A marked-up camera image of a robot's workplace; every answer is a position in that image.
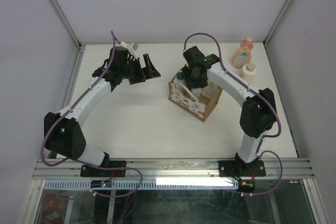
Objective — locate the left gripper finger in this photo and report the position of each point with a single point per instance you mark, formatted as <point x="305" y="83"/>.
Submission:
<point x="147" y="60"/>
<point x="151" y="73"/>

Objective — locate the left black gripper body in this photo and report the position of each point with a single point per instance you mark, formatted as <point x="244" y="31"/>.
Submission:
<point x="136" y="74"/>

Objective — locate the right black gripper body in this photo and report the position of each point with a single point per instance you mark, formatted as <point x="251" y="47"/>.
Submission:
<point x="191" y="79"/>

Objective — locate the white bottle grey cap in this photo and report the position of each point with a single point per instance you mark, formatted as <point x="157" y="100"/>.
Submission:
<point x="179" y="81"/>
<point x="196" y="92"/>

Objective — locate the peach lotion bottle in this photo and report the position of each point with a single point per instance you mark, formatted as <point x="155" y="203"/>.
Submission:
<point x="242" y="55"/>

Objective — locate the cream round jar bottle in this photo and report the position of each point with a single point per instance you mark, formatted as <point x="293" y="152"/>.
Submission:
<point x="248" y="72"/>

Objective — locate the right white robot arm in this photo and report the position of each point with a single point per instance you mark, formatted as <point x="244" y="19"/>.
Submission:
<point x="258" y="112"/>

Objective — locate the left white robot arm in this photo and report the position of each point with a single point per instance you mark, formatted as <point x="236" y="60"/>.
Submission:
<point x="63" y="130"/>

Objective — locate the small circuit board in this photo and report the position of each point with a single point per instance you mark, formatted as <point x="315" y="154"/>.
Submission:
<point x="101" y="183"/>

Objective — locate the black connector box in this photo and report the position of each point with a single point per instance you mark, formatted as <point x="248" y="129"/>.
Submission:
<point x="246" y="187"/>

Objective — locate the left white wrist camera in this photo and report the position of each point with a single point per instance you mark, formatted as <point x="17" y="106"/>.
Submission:
<point x="132" y="48"/>

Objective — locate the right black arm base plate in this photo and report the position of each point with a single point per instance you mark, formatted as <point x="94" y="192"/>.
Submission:
<point x="233" y="168"/>

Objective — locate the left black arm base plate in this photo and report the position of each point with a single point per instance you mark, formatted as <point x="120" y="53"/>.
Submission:
<point x="113" y="167"/>

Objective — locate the aluminium mounting rail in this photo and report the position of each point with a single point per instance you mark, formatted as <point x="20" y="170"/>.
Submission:
<point x="151" y="168"/>

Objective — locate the white slotted cable duct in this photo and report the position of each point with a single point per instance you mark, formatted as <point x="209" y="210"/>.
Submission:
<point x="159" y="183"/>

